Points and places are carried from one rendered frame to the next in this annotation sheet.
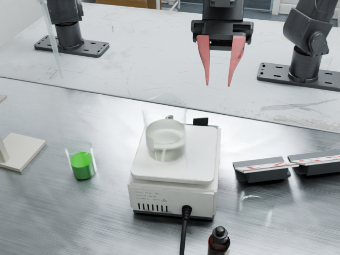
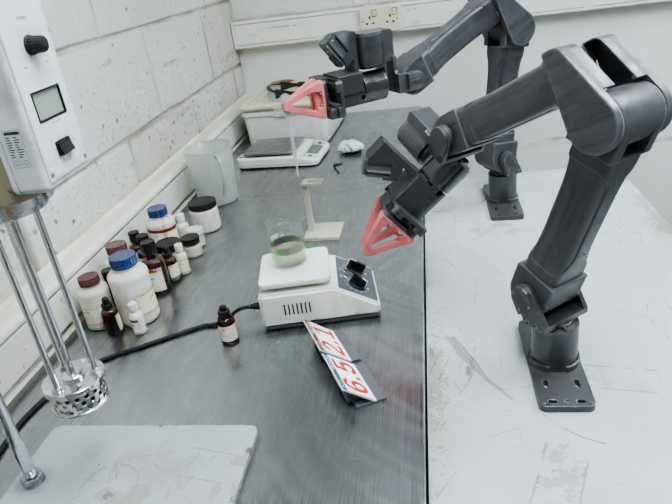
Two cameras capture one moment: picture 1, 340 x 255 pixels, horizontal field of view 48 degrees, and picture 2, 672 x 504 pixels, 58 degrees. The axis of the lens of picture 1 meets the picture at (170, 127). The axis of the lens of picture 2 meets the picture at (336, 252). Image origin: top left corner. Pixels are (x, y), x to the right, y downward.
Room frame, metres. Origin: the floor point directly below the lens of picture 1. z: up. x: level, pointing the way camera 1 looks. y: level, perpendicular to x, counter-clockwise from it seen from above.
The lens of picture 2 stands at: (0.34, -0.93, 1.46)
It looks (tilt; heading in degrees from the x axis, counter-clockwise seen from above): 26 degrees down; 81
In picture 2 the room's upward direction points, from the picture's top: 8 degrees counter-clockwise
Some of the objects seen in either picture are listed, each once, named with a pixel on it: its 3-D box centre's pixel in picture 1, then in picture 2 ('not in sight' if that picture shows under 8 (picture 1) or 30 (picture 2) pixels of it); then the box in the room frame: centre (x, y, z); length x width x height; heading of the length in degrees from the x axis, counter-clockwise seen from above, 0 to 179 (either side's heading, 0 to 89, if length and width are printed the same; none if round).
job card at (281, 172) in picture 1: (263, 164); (331, 339); (0.45, -0.15, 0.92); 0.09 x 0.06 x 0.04; 96
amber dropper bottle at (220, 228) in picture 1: (219, 243); (226, 322); (0.29, -0.06, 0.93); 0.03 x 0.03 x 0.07
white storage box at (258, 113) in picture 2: not in sight; (297, 111); (0.63, 1.20, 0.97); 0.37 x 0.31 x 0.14; 67
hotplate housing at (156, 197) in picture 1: (179, 160); (312, 287); (0.45, -0.01, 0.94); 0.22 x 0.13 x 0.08; 170
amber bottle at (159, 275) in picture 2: not in sight; (154, 266); (0.17, 0.18, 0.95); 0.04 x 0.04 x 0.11
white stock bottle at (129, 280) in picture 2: not in sight; (131, 286); (0.13, 0.09, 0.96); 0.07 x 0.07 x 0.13
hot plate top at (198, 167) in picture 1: (176, 151); (294, 267); (0.42, -0.01, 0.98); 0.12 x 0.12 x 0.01; 80
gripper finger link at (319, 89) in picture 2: not in sight; (304, 100); (0.51, 0.17, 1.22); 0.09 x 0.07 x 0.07; 12
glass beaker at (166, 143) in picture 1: (165, 130); (288, 241); (0.42, 0.01, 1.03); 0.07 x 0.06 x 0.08; 171
